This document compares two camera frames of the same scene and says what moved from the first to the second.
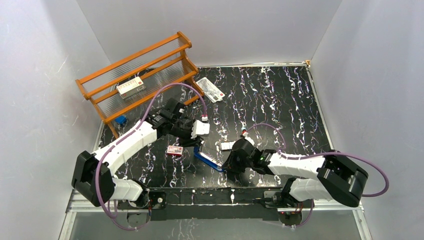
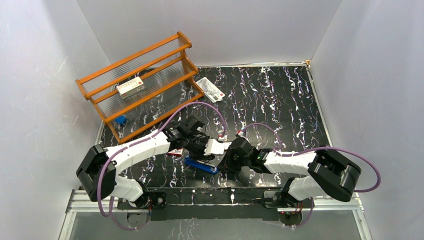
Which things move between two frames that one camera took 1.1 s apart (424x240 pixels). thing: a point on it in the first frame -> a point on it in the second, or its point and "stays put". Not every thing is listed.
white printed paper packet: [213, 94] stays put
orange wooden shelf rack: [165, 70] stays put
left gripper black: [189, 140] -> [201, 147]
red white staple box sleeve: [175, 150] stays put
